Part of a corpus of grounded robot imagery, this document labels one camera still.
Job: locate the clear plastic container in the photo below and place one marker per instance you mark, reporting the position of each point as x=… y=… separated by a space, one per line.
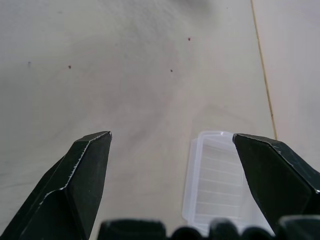
x=215 y=175

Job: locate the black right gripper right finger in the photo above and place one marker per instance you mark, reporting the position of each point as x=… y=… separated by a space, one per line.
x=280 y=180

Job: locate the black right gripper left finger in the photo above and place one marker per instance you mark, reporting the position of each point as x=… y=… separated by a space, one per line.
x=62 y=195

